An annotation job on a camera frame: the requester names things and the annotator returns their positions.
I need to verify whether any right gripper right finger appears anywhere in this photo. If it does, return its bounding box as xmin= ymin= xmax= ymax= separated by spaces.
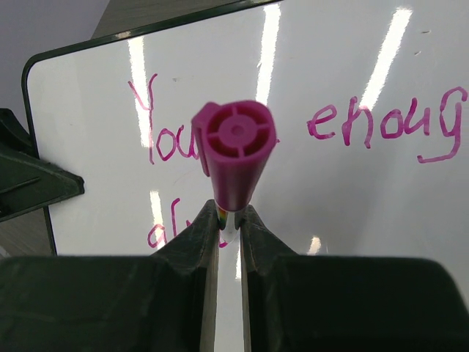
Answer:
xmin=240 ymin=206 xmax=468 ymax=351

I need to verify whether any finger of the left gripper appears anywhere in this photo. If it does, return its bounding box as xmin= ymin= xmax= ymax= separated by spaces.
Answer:
xmin=1 ymin=109 xmax=84 ymax=221

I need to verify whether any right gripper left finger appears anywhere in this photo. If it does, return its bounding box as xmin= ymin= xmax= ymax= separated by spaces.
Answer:
xmin=1 ymin=200 xmax=218 ymax=351

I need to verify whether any white whiteboard black frame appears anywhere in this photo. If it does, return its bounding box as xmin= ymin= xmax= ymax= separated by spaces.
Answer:
xmin=23 ymin=1 xmax=468 ymax=295

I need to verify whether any white marker with pink cap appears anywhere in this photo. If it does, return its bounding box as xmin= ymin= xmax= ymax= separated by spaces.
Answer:
xmin=191 ymin=100 xmax=277 ymax=243

